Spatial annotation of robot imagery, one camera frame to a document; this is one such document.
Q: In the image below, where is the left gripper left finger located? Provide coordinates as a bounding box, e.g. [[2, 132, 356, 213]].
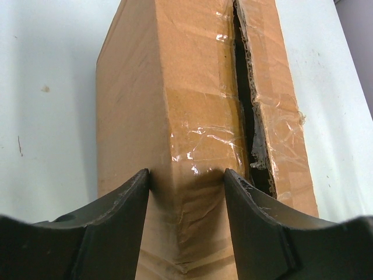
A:
[[1, 169, 150, 279]]

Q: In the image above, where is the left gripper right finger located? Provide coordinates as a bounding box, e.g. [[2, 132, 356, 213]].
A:
[[224, 169, 372, 279]]

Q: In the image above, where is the brown cardboard express box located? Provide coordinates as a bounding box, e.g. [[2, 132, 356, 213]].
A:
[[96, 1, 319, 279]]

